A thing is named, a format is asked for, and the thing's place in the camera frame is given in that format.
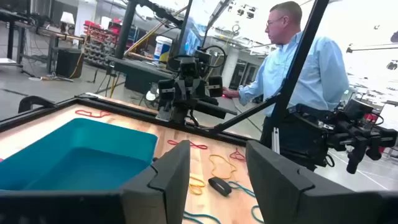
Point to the computer monitor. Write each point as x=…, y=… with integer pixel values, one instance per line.
x=191, y=42

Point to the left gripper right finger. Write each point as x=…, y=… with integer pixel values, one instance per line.
x=280, y=193

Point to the red parts bin rack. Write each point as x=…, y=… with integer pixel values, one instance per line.
x=99, y=43

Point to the blue rubber band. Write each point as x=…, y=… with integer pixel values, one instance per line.
x=199, y=215
x=241, y=187
x=252, y=214

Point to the grey round fan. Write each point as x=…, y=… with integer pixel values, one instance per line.
x=151, y=96

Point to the yellow rubber band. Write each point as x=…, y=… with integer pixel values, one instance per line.
x=196, y=186
x=212, y=165

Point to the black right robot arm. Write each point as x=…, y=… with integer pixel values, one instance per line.
x=214, y=109

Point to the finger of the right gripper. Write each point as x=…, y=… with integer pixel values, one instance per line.
x=166, y=95
x=215, y=90

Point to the black monitor pole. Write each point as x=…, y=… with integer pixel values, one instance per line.
x=126, y=31

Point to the blue and white bucket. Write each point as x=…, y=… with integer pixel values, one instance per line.
x=162, y=46

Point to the teal plastic bin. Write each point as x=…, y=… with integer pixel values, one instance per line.
x=77, y=155

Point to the dark grey desk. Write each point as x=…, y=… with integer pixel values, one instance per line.
x=140, y=73

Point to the red rubber band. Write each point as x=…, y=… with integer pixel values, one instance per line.
x=199, y=146
x=237, y=158
x=90, y=115

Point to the black jointed mechanical arm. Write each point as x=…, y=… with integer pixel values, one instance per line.
x=351, y=130

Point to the small black block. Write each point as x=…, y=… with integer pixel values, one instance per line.
x=219, y=186

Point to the black square trash bin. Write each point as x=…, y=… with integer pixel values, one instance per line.
x=68, y=63

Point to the long yellow rod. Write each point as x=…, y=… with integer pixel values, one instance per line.
x=146, y=38

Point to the person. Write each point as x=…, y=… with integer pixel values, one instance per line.
x=320, y=71

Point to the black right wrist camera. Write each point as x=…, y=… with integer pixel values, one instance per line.
x=189, y=67

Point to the white table lamp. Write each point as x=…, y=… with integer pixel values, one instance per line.
x=67, y=18

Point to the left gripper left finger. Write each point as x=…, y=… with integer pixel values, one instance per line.
x=174, y=186

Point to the black workbench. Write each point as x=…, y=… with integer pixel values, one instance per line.
x=10, y=37

